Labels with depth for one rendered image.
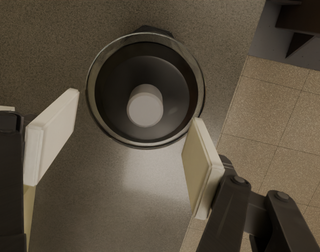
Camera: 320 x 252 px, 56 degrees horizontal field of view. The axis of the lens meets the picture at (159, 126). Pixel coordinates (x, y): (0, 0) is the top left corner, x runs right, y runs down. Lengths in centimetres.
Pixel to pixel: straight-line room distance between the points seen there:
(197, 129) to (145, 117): 6
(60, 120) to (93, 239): 51
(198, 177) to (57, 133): 8
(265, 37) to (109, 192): 111
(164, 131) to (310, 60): 137
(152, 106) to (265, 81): 134
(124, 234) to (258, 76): 110
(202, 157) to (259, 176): 160
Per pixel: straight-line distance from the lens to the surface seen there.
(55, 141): 17
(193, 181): 16
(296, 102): 164
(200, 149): 16
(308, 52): 159
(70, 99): 18
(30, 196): 60
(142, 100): 23
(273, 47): 152
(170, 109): 26
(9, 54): 54
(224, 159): 17
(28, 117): 17
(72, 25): 50
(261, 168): 173
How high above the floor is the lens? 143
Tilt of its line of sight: 69 degrees down
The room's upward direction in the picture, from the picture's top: 178 degrees clockwise
